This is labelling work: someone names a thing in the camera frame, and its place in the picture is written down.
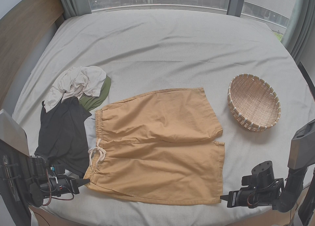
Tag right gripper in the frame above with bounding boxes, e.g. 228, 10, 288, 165
226, 189, 251, 208

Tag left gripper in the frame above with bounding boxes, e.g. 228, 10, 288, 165
57, 175, 80, 195

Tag tan shorts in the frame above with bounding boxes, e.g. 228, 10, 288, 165
82, 87, 225, 206

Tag black garment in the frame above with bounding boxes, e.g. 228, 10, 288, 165
34, 96, 92, 179

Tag pale grey garment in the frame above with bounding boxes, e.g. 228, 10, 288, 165
84, 118, 97, 150

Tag green garment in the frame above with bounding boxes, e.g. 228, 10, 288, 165
78, 76, 112, 112

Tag round woven basket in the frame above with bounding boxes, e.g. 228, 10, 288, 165
227, 73, 281, 131

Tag white garment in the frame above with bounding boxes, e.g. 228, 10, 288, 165
44, 66, 107, 113

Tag bed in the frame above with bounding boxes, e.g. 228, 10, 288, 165
0, 0, 311, 226

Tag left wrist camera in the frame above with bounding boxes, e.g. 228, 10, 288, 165
50, 164, 65, 176

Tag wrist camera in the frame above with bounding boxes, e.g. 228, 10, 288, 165
50, 164, 65, 176
242, 175, 254, 187

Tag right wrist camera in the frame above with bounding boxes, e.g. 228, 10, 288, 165
242, 175, 254, 187

